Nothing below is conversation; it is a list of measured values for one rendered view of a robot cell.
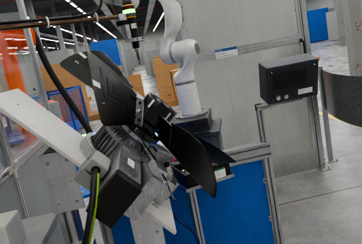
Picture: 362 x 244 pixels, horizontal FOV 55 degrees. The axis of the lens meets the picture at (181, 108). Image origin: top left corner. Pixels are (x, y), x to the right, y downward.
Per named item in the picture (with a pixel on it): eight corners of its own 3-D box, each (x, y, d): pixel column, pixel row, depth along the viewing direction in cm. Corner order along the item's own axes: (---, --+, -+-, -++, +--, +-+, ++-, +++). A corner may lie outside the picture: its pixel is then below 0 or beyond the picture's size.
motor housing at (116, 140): (138, 197, 112) (164, 166, 111) (79, 155, 108) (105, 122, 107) (138, 173, 134) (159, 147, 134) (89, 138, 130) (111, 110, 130)
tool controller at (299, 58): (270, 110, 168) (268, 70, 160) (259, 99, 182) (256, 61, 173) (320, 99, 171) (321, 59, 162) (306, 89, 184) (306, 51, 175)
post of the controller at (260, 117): (262, 143, 173) (256, 105, 170) (260, 141, 176) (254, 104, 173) (267, 142, 173) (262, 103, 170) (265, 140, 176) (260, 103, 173)
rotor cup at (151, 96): (128, 128, 111) (153, 96, 110) (119, 112, 123) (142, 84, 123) (161, 150, 117) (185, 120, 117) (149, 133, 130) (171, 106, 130)
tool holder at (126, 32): (127, 42, 119) (121, 13, 117) (117, 44, 124) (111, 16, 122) (148, 39, 125) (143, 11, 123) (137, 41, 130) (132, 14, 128)
